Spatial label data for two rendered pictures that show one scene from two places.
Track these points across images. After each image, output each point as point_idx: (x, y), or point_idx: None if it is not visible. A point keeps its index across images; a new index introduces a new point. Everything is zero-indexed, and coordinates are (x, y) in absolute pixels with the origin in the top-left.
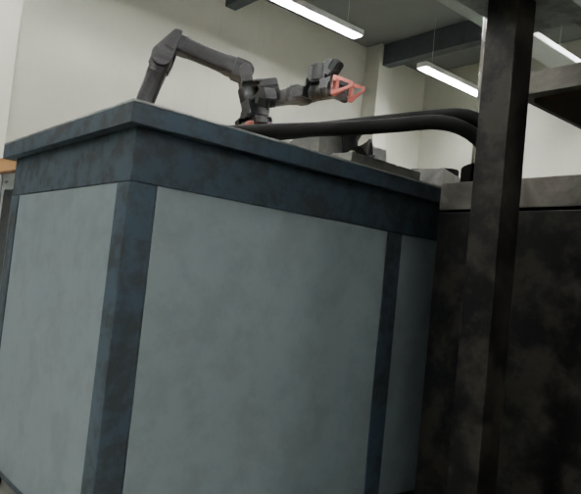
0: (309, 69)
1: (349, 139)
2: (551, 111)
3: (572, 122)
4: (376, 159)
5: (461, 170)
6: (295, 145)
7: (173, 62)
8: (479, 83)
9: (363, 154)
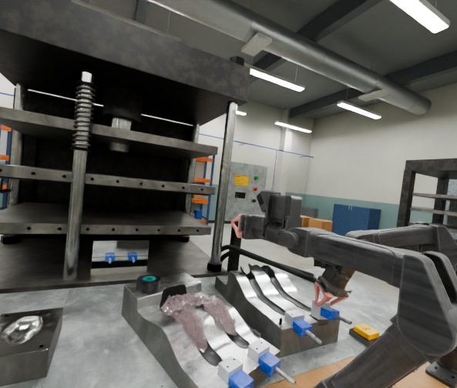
0: (300, 202)
1: (257, 269)
2: (193, 235)
3: (176, 235)
4: (246, 273)
5: (221, 265)
6: (283, 271)
7: (438, 250)
8: (223, 233)
9: (248, 275)
